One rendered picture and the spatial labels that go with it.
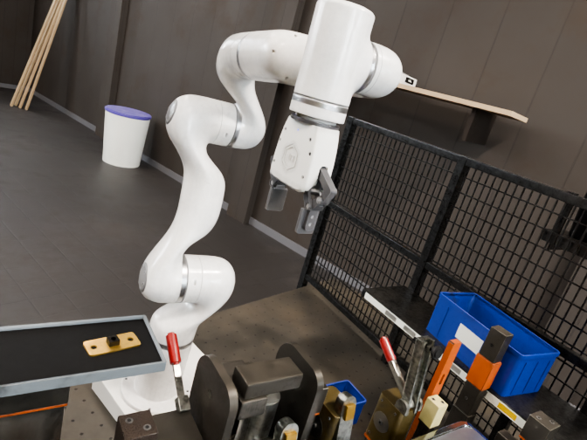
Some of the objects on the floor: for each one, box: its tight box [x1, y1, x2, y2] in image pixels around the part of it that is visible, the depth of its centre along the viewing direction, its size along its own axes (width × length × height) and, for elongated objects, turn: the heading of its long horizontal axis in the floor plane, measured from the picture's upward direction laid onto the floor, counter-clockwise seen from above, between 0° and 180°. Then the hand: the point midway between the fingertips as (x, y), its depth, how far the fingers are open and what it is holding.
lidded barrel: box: [102, 105, 151, 168], centre depth 571 cm, size 59×56×69 cm
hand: (289, 215), depth 70 cm, fingers open, 8 cm apart
